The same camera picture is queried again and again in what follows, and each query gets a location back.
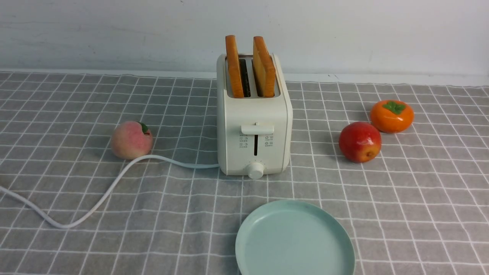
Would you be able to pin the light green round plate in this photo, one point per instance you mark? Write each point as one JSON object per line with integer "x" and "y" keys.
{"x": 288, "y": 237}

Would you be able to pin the pink peach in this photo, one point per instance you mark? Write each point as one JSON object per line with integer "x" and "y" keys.
{"x": 131, "y": 140}

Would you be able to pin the orange persimmon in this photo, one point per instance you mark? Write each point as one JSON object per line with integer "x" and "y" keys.
{"x": 391, "y": 116}

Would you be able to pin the white two-slot toaster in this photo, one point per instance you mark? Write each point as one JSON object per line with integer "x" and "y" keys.
{"x": 253, "y": 133}

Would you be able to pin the toast slice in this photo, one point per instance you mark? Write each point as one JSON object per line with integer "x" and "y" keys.
{"x": 264, "y": 69}
{"x": 234, "y": 67}

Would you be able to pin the grey checked tablecloth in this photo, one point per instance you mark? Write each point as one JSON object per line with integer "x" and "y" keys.
{"x": 419, "y": 207}

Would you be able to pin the red apple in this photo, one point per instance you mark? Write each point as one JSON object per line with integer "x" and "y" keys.
{"x": 360, "y": 142}

